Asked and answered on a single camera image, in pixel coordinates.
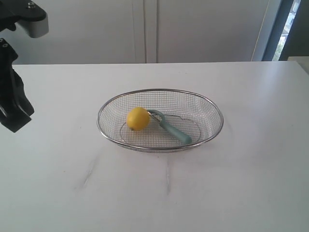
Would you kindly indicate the white cabinet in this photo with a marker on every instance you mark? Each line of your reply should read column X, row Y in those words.
column 148, row 31

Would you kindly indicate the oval wire mesh basket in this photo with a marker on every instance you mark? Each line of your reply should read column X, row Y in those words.
column 192, row 113

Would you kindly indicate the dark window frame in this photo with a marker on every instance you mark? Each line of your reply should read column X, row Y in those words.
column 297, row 42

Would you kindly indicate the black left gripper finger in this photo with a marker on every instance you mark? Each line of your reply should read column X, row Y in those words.
column 15, row 108

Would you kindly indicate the yellow lemon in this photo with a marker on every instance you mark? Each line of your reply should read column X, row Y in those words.
column 138, row 119

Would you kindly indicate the teal handled peeler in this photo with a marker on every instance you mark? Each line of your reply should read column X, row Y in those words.
column 176, row 133

